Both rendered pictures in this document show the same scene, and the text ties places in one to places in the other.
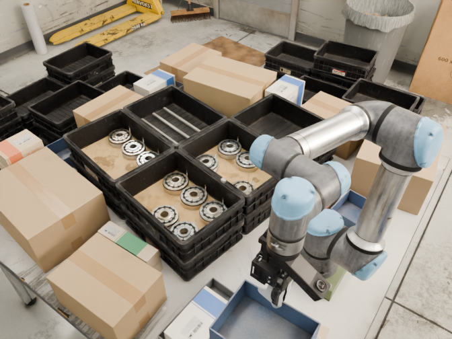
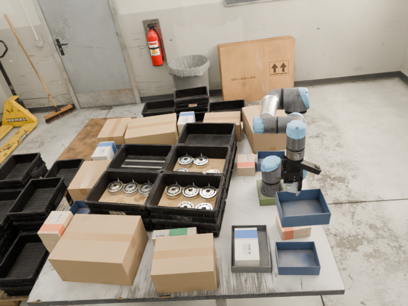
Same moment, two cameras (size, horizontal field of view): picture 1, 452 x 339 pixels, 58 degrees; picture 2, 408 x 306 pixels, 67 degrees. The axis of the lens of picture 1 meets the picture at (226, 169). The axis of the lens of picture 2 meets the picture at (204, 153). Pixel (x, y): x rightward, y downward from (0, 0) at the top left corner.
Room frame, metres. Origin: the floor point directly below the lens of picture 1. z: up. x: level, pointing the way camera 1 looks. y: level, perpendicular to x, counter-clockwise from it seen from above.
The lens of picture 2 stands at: (-0.19, 0.70, 2.14)
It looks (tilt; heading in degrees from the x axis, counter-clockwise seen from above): 36 degrees down; 331
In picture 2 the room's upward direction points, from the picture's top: 8 degrees counter-clockwise
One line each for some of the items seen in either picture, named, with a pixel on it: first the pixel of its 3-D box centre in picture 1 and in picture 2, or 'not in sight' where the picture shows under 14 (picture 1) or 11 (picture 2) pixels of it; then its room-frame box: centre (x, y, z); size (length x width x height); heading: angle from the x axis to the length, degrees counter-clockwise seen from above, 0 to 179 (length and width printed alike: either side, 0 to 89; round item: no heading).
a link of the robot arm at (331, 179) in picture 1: (316, 182); (291, 124); (0.60, -0.19, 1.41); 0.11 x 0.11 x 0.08; 43
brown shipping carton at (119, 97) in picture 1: (114, 118); (94, 182); (1.71, 0.56, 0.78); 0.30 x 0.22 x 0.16; 142
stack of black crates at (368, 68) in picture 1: (340, 81); (193, 110); (2.75, -0.87, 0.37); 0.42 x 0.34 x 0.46; 54
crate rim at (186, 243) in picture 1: (179, 193); (186, 191); (1.04, 0.17, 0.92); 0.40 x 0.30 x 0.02; 44
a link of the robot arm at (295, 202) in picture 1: (292, 208); (295, 135); (0.52, -0.13, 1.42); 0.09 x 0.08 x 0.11; 133
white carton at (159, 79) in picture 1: (155, 86); (104, 153); (1.98, 0.39, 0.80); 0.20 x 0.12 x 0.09; 143
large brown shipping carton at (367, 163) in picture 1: (397, 158); (266, 127); (1.37, -0.76, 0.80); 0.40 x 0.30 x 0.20; 152
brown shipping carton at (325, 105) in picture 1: (332, 124); (222, 126); (1.65, -0.53, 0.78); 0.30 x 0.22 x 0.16; 49
